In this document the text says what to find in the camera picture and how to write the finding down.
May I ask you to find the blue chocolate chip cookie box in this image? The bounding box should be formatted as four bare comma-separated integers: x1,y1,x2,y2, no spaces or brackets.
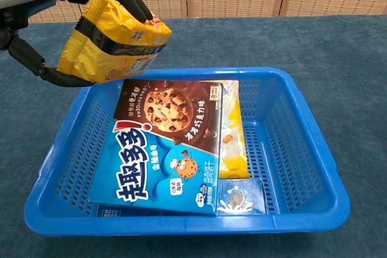
88,79,224,216

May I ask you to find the long dark blue Oreo box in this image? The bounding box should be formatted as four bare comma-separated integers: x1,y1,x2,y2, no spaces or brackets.
95,178,267,218

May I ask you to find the yellow Lipo bag red top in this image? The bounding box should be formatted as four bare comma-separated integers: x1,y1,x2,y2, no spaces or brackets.
208,80,251,179

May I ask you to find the yellow cracker packet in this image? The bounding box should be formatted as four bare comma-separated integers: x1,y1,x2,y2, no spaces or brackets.
57,0,172,85

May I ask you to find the blue plastic mesh basket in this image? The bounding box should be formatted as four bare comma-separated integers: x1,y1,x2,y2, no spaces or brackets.
23,66,351,236

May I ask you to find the dark blue table carpet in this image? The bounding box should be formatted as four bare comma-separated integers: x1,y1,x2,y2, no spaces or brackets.
0,15,387,258

